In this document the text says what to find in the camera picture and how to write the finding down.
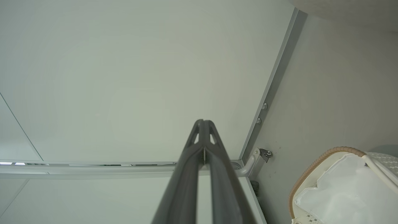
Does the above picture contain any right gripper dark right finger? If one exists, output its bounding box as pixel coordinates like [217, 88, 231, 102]
[204, 120, 257, 224]

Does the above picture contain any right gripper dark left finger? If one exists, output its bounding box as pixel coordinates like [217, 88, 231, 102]
[151, 119, 206, 224]

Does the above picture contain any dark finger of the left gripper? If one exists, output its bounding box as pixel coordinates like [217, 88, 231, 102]
[250, 180, 268, 224]

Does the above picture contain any grey partition foot with plate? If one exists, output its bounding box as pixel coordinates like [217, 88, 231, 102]
[232, 148, 261, 178]

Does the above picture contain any black caster wheel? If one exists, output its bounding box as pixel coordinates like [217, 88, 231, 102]
[259, 148, 273, 163]

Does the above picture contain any white laundry basket brown rim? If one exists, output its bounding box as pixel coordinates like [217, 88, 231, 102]
[288, 146, 398, 224]

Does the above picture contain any white basket liner cloth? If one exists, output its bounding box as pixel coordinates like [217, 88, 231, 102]
[293, 154, 398, 224]

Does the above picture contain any grey partition bottom rail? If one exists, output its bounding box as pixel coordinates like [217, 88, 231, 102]
[239, 7, 308, 161]

